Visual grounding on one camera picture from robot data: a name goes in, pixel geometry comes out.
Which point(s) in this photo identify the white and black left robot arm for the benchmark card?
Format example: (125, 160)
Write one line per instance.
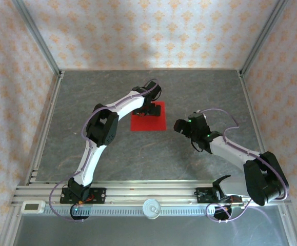
(127, 105)

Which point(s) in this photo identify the grey metal shelf sheet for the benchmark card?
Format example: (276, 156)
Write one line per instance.
(138, 230)

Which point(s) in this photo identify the small white display device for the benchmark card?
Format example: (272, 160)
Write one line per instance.
(32, 207)

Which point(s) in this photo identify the aluminium table side rail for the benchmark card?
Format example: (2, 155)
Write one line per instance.
(250, 107)
(51, 107)

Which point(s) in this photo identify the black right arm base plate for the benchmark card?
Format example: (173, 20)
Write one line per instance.
(202, 196)

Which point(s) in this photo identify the aluminium mounting rail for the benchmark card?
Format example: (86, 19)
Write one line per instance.
(163, 189)

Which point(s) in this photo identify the black round base mount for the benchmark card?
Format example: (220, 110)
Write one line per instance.
(221, 214)
(80, 217)

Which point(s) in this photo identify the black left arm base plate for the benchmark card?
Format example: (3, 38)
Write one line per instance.
(99, 196)

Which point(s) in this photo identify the aluminium corner post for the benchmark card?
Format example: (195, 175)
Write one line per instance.
(40, 38)
(261, 38)

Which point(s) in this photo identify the aluminium frame strut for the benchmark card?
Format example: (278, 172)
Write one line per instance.
(9, 225)
(287, 225)

